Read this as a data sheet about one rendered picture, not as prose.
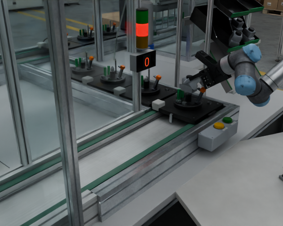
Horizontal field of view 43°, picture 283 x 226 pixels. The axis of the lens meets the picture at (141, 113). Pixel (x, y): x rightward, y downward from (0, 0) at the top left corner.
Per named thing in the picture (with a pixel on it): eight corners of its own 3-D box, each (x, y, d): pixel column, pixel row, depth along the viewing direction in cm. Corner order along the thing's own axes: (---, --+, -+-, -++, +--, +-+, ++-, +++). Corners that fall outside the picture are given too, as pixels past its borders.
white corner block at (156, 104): (165, 109, 166) (165, 101, 164) (159, 112, 163) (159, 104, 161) (157, 106, 169) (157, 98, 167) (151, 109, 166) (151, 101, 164)
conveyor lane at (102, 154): (221, 124, 172) (223, 105, 168) (88, 213, 115) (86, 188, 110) (173, 108, 189) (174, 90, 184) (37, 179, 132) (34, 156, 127)
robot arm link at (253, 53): (250, 56, 131) (249, 37, 135) (227, 67, 139) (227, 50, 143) (263, 65, 135) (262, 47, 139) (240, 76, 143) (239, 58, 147)
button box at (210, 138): (236, 132, 155) (238, 120, 153) (211, 152, 141) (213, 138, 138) (223, 128, 160) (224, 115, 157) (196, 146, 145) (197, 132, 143)
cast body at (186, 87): (197, 90, 162) (198, 76, 159) (192, 93, 159) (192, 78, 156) (182, 86, 167) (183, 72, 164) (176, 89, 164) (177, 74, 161)
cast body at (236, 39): (236, 49, 171) (243, 37, 166) (228, 46, 170) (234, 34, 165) (236, 40, 177) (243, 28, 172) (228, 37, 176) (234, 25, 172)
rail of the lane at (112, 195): (237, 124, 171) (240, 104, 167) (101, 222, 111) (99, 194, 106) (227, 121, 175) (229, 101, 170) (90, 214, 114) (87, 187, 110)
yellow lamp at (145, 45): (150, 46, 148) (150, 35, 146) (142, 49, 144) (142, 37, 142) (141, 45, 151) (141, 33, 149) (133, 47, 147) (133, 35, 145)
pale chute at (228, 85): (242, 87, 181) (249, 83, 178) (226, 93, 174) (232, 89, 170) (216, 41, 187) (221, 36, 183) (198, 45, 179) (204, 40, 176)
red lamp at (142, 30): (150, 35, 146) (150, 23, 144) (142, 36, 142) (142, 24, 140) (141, 33, 149) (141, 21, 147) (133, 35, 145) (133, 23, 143)
